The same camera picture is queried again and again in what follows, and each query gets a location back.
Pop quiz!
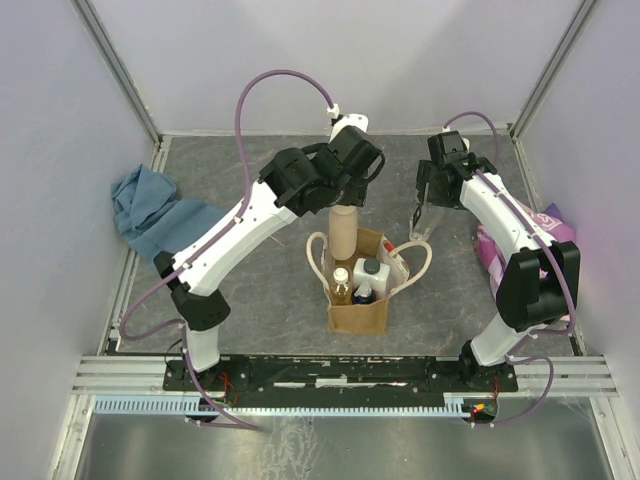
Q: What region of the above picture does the blue cloth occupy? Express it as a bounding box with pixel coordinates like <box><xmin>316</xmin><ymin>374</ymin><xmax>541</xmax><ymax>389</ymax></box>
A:
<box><xmin>110</xmin><ymin>165</ymin><xmax>225</xmax><ymax>264</ymax></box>

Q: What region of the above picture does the beige pump lotion bottle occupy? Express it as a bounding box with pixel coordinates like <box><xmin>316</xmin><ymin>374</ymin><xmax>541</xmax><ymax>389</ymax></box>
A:
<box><xmin>328</xmin><ymin>205</ymin><xmax>358</xmax><ymax>261</ymax></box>

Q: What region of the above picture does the burlap watermelon canvas bag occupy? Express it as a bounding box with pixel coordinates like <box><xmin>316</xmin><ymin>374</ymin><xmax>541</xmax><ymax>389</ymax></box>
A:
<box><xmin>305</xmin><ymin>228</ymin><xmax>433</xmax><ymax>335</ymax></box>

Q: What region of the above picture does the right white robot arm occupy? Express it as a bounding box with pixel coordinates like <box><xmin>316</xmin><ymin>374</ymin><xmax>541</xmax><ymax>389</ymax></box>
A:
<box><xmin>409</xmin><ymin>131</ymin><xmax>580</xmax><ymax>391</ymax></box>

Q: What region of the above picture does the left aluminium corner post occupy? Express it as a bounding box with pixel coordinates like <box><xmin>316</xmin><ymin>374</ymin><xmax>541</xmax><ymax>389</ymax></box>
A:
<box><xmin>71</xmin><ymin>0</ymin><xmax>162</xmax><ymax>145</ymax></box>

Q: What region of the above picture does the light blue cable duct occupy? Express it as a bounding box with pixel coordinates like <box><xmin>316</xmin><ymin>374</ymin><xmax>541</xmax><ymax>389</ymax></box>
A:
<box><xmin>93</xmin><ymin>394</ymin><xmax>476</xmax><ymax>417</ymax></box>

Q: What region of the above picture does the aluminium frame rail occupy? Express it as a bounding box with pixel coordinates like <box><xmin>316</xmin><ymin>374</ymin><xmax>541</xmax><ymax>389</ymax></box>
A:
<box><xmin>72</xmin><ymin>355</ymin><xmax>618</xmax><ymax>398</ymax></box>

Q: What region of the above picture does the clear square bottle black cap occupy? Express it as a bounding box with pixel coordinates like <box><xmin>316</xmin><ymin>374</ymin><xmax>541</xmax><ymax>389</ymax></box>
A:
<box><xmin>409</xmin><ymin>203</ymin><xmax>446</xmax><ymax>242</ymax></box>

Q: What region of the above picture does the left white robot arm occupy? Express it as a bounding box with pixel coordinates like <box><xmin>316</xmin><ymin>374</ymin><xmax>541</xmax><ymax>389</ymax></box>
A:
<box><xmin>154</xmin><ymin>114</ymin><xmax>385</xmax><ymax>390</ymax></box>

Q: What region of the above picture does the right aluminium corner post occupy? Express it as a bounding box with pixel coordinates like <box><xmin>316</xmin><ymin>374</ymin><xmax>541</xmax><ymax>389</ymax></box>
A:
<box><xmin>509</xmin><ymin>0</ymin><xmax>599</xmax><ymax>142</ymax></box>

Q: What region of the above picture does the aluminium corner post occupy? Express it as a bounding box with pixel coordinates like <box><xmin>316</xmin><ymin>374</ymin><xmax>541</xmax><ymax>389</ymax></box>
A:
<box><xmin>71</xmin><ymin>0</ymin><xmax>162</xmax><ymax>145</ymax></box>
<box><xmin>509</xmin><ymin>0</ymin><xmax>599</xmax><ymax>142</ymax></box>

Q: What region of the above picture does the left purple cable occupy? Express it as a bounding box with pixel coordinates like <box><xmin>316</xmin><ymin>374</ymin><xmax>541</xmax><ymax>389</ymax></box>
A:
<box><xmin>119</xmin><ymin>70</ymin><xmax>341</xmax><ymax>431</ymax></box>

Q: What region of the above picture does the amber liquid bottle white cap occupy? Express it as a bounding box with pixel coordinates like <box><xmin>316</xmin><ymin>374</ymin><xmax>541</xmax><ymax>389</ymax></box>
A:
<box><xmin>331</xmin><ymin>267</ymin><xmax>352</xmax><ymax>306</ymax></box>

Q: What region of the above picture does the white bottle grey cap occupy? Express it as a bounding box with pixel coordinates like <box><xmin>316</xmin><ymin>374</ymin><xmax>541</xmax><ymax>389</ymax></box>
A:
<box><xmin>353</xmin><ymin>257</ymin><xmax>391</xmax><ymax>298</ymax></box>

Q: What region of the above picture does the pink cloth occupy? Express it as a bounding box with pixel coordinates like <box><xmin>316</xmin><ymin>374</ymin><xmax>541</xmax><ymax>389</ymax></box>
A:
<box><xmin>473</xmin><ymin>202</ymin><xmax>579</xmax><ymax>301</ymax></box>

